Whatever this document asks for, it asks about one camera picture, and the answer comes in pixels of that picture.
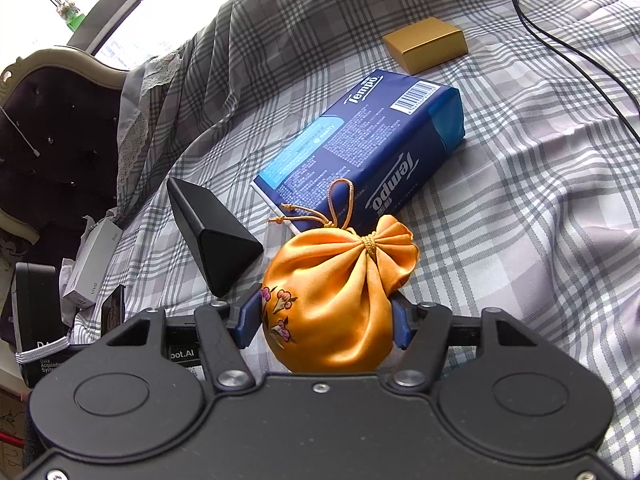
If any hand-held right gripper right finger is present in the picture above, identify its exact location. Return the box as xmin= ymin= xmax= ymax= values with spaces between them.
xmin=389 ymin=292 xmax=543 ymax=392

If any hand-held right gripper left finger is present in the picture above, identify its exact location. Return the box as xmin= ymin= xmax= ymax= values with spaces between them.
xmin=105 ymin=285 xmax=263 ymax=392

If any orange embroidered drawstring pouch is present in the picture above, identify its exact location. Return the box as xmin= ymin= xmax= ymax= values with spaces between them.
xmin=260 ymin=178 xmax=420 ymax=375

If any white phone box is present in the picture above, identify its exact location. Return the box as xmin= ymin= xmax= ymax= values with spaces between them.
xmin=62 ymin=219 xmax=124 ymax=308

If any black smartphone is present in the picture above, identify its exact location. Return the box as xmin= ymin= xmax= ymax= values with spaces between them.
xmin=100 ymin=284 xmax=127 ymax=338

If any black triangular case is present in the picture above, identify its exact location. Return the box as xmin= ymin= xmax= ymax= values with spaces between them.
xmin=166 ymin=176 xmax=264 ymax=297

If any grey plaid bedsheet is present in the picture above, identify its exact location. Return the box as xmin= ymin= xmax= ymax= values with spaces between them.
xmin=100 ymin=0 xmax=640 ymax=480

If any blue tissue pack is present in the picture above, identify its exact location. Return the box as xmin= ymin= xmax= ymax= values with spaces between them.
xmin=250 ymin=68 xmax=467 ymax=233

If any grey lace-trimmed cloth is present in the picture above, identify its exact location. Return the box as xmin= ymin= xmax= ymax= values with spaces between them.
xmin=116 ymin=0 xmax=281 ymax=206

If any gold cardboard box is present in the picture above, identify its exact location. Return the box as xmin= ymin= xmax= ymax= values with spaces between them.
xmin=382 ymin=16 xmax=471 ymax=75

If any dark tufted headboard cream frame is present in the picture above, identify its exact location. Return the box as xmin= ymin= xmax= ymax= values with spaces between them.
xmin=0 ymin=45 xmax=138 ymax=256

